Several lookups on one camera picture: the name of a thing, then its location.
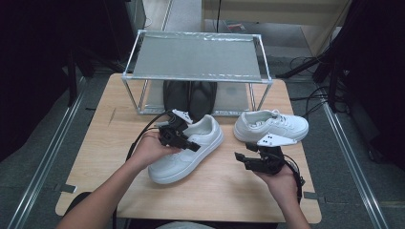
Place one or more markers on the metal floor rail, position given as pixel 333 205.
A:
pixel 44 159
pixel 353 165

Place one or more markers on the grey plug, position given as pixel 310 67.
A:
pixel 160 123

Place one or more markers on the black tripod stand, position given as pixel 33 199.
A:
pixel 331 66

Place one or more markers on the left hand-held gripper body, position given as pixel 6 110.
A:
pixel 170 135

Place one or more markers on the beige cabinet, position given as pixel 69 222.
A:
pixel 273 12

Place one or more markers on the black slipper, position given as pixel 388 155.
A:
pixel 176 95
pixel 203 98

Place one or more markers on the white sneaker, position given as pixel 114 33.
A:
pixel 191 156
pixel 280 125

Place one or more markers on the person's left hand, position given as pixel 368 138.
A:
pixel 149 152

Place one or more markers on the black curtain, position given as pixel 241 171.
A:
pixel 375 79
pixel 47 63

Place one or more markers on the person's right hand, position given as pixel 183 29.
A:
pixel 281 187

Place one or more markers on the grey tape piece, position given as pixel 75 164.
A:
pixel 65 188
pixel 314 197

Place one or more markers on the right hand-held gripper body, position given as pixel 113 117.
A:
pixel 269 160

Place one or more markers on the small red object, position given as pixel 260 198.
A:
pixel 235 26

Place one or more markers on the person's grey clothing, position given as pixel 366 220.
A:
pixel 189 225

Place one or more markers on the metal shoe rack grey shelves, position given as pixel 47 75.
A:
pixel 196 57

